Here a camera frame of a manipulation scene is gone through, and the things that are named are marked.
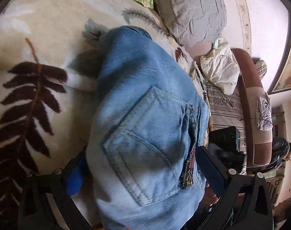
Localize framed wall picture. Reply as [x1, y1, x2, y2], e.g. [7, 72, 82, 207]
[267, 14, 291, 95]

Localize pink pillow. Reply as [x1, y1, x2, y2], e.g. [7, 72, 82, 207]
[190, 40, 216, 61]

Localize small patterned cushion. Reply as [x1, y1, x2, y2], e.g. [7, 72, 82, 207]
[255, 59, 267, 80]

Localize cream crumpled cloth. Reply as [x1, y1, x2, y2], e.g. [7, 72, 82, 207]
[199, 38, 241, 95]

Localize leaf print blanket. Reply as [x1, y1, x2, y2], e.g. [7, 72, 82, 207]
[0, 0, 208, 230]

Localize grey quilted pillow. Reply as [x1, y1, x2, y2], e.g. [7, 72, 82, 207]
[152, 0, 228, 46]

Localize brown sofa backrest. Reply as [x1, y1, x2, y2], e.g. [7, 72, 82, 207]
[232, 48, 273, 168]

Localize blue denim pants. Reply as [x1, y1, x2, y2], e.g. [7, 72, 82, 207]
[84, 25, 211, 230]

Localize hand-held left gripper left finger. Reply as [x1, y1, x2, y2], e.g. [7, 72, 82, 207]
[18, 146, 93, 230]

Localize person's right hand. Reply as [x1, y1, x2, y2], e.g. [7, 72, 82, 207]
[204, 182, 220, 206]

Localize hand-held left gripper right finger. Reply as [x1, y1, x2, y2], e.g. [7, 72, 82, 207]
[195, 146, 274, 230]

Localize silver foil patch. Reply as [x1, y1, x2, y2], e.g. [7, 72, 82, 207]
[255, 95, 273, 132]

